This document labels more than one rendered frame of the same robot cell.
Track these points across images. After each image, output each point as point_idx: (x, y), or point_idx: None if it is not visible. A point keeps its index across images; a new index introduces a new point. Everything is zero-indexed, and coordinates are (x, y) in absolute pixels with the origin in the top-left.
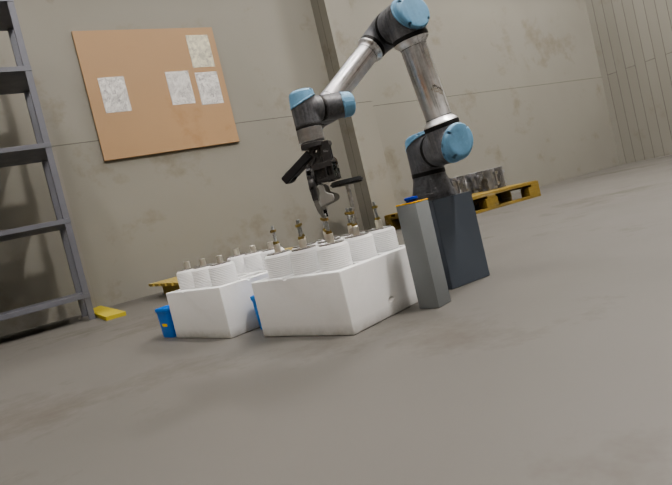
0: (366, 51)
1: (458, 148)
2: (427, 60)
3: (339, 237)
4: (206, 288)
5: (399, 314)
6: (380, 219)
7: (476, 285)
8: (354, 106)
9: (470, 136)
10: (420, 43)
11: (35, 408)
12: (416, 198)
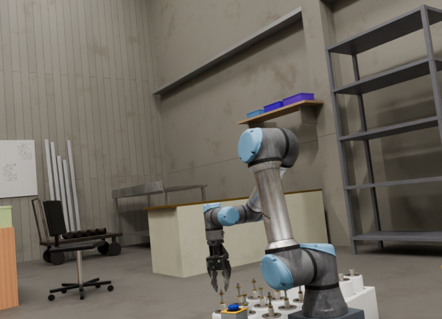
0: None
1: (269, 279)
2: (259, 189)
3: (260, 307)
4: (279, 295)
5: None
6: (269, 308)
7: None
8: (223, 221)
9: (277, 271)
10: (255, 173)
11: (204, 318)
12: (230, 309)
